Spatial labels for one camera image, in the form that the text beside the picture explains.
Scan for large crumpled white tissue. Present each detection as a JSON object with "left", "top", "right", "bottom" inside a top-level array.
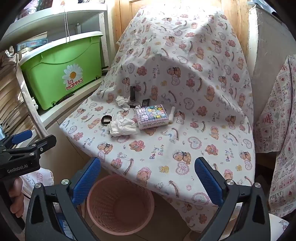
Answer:
[{"left": 109, "top": 115, "right": 137, "bottom": 137}]

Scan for bear printed white cloth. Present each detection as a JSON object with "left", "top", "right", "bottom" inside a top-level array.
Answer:
[{"left": 59, "top": 3, "right": 256, "bottom": 233}]

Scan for grey board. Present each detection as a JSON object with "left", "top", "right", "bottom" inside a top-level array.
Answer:
[{"left": 247, "top": 5, "right": 296, "bottom": 116}]

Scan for green plastic storage box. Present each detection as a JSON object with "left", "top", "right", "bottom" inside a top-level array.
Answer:
[{"left": 20, "top": 31, "right": 104, "bottom": 110}]

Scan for colourful tissue packet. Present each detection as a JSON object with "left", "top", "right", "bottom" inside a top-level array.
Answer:
[{"left": 134, "top": 105, "right": 169, "bottom": 130}]

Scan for white hanging cord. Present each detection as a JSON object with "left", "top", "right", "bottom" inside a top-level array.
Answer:
[{"left": 64, "top": 9, "right": 71, "bottom": 44}]

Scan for blue flat box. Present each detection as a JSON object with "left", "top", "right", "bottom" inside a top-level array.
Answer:
[{"left": 17, "top": 38, "right": 48, "bottom": 51}]

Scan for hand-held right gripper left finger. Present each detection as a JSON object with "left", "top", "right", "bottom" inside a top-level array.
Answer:
[{"left": 24, "top": 157, "right": 102, "bottom": 241}]

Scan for pink plastic waste basket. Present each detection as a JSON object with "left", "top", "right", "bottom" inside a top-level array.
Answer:
[{"left": 87, "top": 174, "right": 155, "bottom": 234}]

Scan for pink patterned patchwork cloth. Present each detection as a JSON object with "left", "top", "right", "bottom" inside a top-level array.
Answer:
[{"left": 253, "top": 54, "right": 296, "bottom": 218}]

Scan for white shelf unit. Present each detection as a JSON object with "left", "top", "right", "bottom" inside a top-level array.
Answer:
[{"left": 0, "top": 3, "right": 116, "bottom": 130}]

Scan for person's left hand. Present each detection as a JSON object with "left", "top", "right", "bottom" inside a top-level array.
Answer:
[{"left": 6, "top": 177, "right": 25, "bottom": 218}]

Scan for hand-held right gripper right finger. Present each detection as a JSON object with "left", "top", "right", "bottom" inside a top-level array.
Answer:
[{"left": 194, "top": 157, "right": 271, "bottom": 241}]

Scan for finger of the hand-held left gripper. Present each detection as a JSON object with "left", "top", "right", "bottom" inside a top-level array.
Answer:
[
  {"left": 0, "top": 130, "right": 33, "bottom": 151},
  {"left": 5, "top": 135, "right": 57, "bottom": 161}
]

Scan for small crumpled white tissue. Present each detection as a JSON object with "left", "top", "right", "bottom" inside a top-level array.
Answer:
[{"left": 116, "top": 95, "right": 131, "bottom": 111}]

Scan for wooden slatted rack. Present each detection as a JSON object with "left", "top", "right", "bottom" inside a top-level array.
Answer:
[{"left": 0, "top": 46, "right": 49, "bottom": 145}]

